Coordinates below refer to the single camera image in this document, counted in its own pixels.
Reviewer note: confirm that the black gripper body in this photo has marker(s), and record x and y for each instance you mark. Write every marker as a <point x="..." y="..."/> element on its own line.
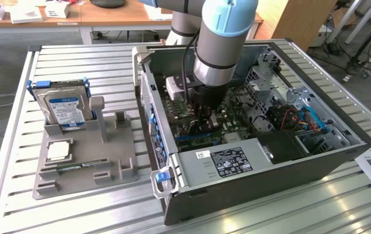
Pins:
<point x="210" y="97"/>

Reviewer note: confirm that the graphics card with metal bracket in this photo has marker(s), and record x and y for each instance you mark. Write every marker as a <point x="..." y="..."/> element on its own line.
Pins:
<point x="194" y="128"/>

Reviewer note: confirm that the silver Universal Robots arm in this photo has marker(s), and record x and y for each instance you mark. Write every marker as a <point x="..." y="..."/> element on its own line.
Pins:
<point x="220" y="36"/>

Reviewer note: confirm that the green motherboard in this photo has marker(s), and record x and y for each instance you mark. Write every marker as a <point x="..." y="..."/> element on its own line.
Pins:
<point x="234" y="126"/>

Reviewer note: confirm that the blue expansion slot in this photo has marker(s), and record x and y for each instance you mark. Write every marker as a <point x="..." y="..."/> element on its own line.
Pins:
<point x="202" y="137"/>

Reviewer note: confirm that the small silver heatsink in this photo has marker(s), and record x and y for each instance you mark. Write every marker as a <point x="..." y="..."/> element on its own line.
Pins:
<point x="234" y="138"/>

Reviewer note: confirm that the silver metal drive cage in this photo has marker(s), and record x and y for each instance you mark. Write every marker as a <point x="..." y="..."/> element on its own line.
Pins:
<point x="262" y="83"/>

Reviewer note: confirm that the grey power supply unit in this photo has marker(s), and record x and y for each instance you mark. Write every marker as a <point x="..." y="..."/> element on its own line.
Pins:
<point x="202" y="168"/>

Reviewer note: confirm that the blue case latch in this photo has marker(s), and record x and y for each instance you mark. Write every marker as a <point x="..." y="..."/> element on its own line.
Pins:
<point x="162" y="178"/>

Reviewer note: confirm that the open black PC case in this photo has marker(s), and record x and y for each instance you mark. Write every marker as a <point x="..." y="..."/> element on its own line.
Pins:
<point x="270" y="180"/>

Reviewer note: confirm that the white paper stack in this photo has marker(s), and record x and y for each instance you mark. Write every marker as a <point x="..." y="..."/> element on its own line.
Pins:
<point x="157" y="12"/>

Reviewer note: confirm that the wooden cabinet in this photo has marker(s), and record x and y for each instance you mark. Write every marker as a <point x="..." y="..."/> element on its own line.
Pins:
<point x="299" y="22"/>

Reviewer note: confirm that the hard disk in blue caddy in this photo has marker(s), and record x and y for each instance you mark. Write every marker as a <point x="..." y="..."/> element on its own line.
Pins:
<point x="63" y="112"/>

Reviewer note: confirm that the white device under table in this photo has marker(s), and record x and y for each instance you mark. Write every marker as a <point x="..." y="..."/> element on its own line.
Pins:
<point x="320" y="36"/>

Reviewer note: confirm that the green RAM stick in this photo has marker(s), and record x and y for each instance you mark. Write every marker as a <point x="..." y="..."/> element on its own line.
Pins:
<point x="75" y="165"/>

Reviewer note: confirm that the grey plastic parts rack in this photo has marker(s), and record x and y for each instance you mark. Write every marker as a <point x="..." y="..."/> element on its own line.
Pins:
<point x="84" y="180"/>

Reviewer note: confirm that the silver CPU chip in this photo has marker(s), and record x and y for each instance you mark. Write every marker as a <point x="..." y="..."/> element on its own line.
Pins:
<point x="59" y="151"/>

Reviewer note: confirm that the black round object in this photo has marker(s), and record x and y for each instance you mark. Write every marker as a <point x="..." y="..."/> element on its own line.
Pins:
<point x="107" y="3"/>

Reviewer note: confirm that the black tripod stand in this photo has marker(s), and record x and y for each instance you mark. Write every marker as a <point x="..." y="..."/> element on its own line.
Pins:
<point x="363" y="48"/>

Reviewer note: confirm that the small white printed box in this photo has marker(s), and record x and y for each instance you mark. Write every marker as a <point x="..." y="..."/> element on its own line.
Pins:
<point x="56" y="11"/>

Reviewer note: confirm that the plain white box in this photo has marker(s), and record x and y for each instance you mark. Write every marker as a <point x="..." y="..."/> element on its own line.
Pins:
<point x="25" y="14"/>

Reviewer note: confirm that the CPU socket with metal frame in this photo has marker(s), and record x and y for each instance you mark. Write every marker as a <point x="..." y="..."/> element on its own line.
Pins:
<point x="186" y="109"/>

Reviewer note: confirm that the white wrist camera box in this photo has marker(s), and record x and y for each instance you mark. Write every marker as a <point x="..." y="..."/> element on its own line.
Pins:
<point x="175" y="89"/>

